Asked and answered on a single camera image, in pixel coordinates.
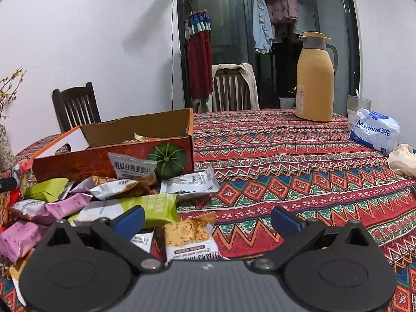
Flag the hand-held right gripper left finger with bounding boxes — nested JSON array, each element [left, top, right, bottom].
[[42, 205, 165, 274]]

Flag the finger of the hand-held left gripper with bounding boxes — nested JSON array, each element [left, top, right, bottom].
[[0, 177, 18, 192]]

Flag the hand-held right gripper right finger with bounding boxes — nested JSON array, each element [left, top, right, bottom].
[[252, 206, 374, 274]]

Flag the green and white snack packet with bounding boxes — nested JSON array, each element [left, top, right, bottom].
[[70, 193, 181, 231]]

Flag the white cracker print snack packet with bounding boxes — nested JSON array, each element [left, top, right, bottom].
[[164, 213, 230, 265]]

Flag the pile of colourful snack packets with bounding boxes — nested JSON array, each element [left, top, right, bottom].
[[0, 151, 222, 306]]

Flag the white label-side snack packet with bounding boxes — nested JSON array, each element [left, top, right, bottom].
[[159, 166, 220, 202]]

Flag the orange pumpkin print cardboard box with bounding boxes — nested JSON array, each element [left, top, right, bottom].
[[31, 108, 196, 184]]

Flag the heap of assorted snack packets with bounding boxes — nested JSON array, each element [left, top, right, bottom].
[[122, 132, 153, 144]]

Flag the speckled vase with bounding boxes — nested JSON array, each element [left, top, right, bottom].
[[0, 124, 15, 171]]

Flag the yellow flower branches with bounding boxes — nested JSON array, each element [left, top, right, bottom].
[[0, 67, 27, 121]]

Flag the dark wooden chair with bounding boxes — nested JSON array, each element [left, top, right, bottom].
[[51, 82, 102, 133]]

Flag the white and blue tissue pack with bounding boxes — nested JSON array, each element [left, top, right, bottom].
[[349, 108, 401, 154]]

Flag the cream crumpled plastic bag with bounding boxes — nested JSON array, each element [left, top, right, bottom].
[[388, 144, 416, 179]]

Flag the clear glass cup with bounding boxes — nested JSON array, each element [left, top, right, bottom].
[[347, 95, 372, 121]]

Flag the yellow thermos jug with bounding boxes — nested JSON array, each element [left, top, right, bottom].
[[295, 32, 339, 122]]

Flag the wooden chair with cloth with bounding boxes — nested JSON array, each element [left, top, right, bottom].
[[212, 62, 261, 110]]

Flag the brown slatted wooden chair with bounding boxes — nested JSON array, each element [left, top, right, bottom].
[[212, 64, 252, 112]]

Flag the light blue hanging shirt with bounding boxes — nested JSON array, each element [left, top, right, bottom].
[[250, 0, 275, 54]]

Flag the dark framed sliding glass door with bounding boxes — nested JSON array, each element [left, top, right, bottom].
[[172, 0, 363, 118]]

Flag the pink hanging garment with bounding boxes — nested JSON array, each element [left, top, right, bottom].
[[268, 0, 300, 23]]

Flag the black cable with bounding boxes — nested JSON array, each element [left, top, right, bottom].
[[170, 0, 176, 109]]

